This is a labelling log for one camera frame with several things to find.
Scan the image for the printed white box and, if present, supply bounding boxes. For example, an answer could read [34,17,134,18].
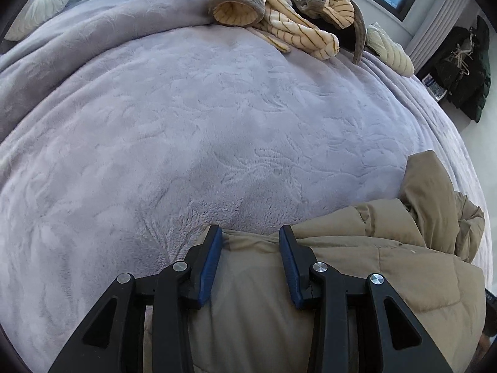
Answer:
[421,74,445,102]

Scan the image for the cream quilted jacket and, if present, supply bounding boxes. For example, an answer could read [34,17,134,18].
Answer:
[365,22,415,77]

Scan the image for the lavender plush blanket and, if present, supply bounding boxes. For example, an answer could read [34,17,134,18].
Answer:
[0,0,494,366]

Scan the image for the wooden clothes hangers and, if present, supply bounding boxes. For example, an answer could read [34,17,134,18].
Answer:
[446,31,476,74]

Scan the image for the khaki puffer jacket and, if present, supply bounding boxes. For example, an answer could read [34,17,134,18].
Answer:
[144,150,488,373]

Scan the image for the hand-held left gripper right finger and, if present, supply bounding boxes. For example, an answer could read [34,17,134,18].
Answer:
[279,224,454,373]

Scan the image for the grey curtain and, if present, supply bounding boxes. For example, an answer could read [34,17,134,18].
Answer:
[404,0,482,71]

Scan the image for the round white pleated cushion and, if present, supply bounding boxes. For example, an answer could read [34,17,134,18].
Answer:
[6,0,75,41]

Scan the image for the dark hanging coats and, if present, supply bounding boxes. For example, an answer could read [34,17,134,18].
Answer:
[433,15,492,123]

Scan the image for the cream striped fleece robe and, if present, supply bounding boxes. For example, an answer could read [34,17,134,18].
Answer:
[207,0,367,65]

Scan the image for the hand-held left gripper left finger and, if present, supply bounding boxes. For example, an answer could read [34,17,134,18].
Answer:
[48,224,224,373]

